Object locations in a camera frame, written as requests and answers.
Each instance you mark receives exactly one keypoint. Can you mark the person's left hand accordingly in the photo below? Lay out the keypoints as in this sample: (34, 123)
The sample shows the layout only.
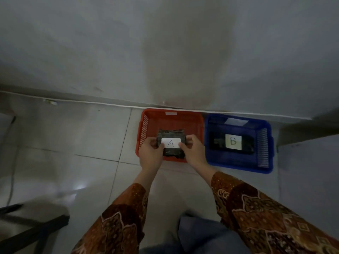
(149, 157)

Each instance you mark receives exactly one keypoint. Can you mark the person's right hand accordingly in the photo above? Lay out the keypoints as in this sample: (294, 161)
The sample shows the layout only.
(196, 156)

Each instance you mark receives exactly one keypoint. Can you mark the blue plastic basket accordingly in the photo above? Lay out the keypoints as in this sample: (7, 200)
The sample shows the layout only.
(233, 161)

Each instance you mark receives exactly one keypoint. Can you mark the red plastic basket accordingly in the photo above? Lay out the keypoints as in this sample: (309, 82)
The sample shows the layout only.
(174, 122)

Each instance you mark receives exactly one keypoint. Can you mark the person's right forearm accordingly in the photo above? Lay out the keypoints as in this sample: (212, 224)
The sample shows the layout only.
(264, 219)

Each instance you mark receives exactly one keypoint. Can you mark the person's left forearm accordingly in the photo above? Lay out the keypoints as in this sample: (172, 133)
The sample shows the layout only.
(119, 222)

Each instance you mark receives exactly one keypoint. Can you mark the person's grey trousers leg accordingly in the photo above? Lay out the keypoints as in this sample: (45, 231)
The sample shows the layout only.
(206, 235)

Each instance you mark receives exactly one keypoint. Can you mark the black metal stand leg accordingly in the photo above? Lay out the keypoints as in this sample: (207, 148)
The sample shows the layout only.
(34, 232)

